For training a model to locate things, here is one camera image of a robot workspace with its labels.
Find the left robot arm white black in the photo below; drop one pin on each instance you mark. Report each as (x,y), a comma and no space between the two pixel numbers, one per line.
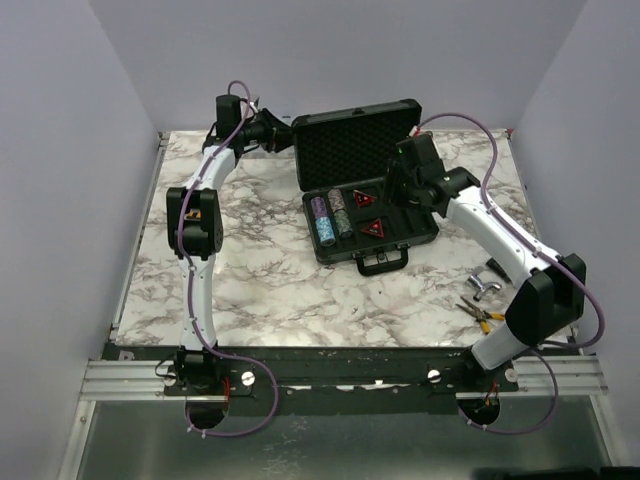
(196,233)

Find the black T-shaped pipe fitting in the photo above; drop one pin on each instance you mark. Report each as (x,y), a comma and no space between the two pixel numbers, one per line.
(496,268)

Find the yellow handled pliers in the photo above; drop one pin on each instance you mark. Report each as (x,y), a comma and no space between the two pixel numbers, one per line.
(481,316)

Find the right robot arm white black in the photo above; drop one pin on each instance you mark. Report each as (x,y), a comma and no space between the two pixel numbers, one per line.
(548,295)

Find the purple poker chip stack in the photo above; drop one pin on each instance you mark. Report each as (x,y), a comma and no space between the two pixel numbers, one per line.
(319,207)

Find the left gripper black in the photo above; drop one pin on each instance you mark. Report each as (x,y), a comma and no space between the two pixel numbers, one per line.
(276,134)

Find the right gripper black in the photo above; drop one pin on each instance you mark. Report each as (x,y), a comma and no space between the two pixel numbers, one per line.
(394,174)

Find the green blue poker chip stack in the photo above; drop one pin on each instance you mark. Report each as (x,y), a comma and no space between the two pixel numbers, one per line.
(344,227)

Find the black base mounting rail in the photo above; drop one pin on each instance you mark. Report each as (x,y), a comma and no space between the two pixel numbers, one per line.
(329,381)

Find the triangular red black card box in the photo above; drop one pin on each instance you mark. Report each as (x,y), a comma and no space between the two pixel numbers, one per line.
(374,229)
(363,199)

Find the light blue poker chip stack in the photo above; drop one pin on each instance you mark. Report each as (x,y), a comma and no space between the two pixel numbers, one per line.
(325,231)

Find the clear plastic organizer box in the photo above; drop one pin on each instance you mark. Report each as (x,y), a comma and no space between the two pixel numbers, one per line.
(255,153)

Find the black poker set case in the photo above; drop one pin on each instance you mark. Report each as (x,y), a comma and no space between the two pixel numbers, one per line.
(350,149)

